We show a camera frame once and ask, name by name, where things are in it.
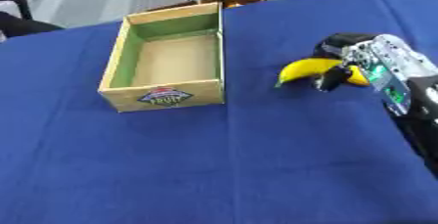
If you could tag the tan cardboard box green inside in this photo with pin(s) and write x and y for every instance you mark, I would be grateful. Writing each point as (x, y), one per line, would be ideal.
(165, 68)

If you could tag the yellow toy banana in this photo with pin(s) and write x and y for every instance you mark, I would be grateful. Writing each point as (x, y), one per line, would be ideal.
(305, 68)

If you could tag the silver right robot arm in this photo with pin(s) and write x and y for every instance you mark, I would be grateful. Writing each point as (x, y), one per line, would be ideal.
(399, 71)

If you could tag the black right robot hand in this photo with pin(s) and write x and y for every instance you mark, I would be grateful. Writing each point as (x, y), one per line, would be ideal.
(336, 43)

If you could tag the black chair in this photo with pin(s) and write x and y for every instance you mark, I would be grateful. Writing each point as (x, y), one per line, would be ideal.
(20, 16)

